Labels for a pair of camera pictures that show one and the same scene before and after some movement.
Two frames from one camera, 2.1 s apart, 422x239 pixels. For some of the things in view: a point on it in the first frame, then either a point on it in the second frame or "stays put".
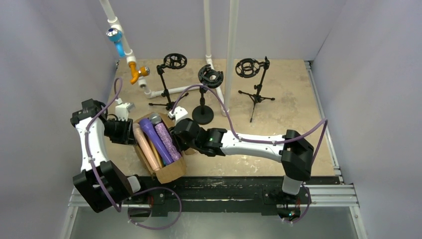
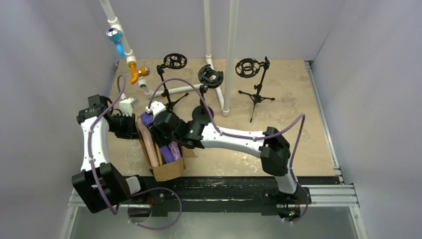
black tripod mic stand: [249, 67] stays put
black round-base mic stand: [203, 114] stays put
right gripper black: [179, 135] -> [157, 128]
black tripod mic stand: [173, 60] stays put
